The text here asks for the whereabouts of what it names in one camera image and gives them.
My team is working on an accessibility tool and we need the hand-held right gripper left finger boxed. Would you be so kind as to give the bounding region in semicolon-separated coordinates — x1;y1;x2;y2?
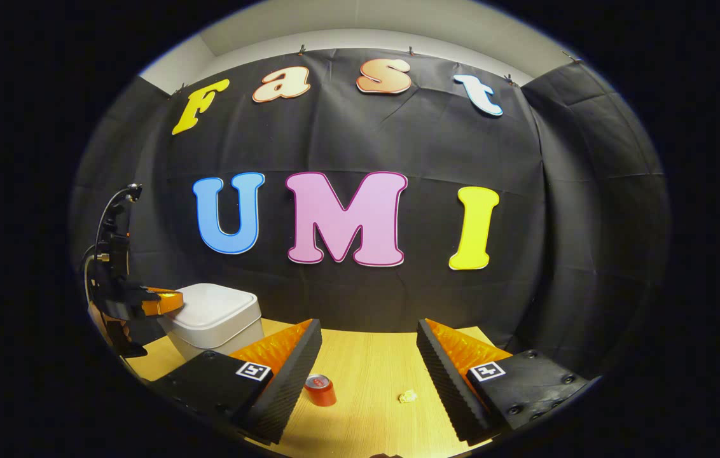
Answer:
148;318;323;446

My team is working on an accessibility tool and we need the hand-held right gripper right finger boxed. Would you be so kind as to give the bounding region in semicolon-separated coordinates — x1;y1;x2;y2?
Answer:
416;318;592;446

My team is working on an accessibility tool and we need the red pop can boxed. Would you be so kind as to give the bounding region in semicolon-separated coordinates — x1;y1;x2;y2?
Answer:
304;374;338;408

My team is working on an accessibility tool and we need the white desktop garbage bin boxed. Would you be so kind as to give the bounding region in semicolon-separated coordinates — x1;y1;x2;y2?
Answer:
156;283;265;362

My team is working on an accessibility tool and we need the black backdrop cloth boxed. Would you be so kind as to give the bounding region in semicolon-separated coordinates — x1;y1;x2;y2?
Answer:
71;48;672;382

